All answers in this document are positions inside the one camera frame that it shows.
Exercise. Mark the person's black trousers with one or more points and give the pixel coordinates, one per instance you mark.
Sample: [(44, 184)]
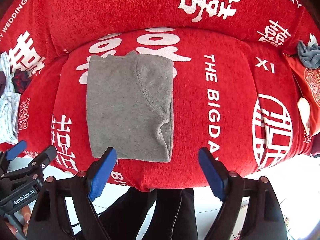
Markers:
[(173, 217)]

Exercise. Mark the red embroidered cushion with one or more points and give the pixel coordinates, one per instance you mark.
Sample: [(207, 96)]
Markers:
[(308, 82)]

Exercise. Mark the grey knit sweater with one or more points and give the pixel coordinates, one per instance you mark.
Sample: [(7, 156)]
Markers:
[(129, 106)]

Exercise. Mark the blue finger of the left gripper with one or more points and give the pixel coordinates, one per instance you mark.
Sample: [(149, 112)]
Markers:
[(11, 154), (36, 166)]

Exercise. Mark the grey-blue crumpled cloth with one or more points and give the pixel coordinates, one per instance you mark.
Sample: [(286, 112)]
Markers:
[(309, 55)]

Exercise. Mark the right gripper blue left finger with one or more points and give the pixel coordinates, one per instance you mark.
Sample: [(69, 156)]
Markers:
[(50, 219)]

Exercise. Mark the pile of clothes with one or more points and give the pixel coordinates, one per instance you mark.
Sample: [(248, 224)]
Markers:
[(13, 84)]

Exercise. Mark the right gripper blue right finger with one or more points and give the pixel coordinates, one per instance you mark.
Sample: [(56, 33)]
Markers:
[(264, 218)]

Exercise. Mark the person's left hand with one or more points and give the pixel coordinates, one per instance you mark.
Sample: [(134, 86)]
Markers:
[(18, 222)]

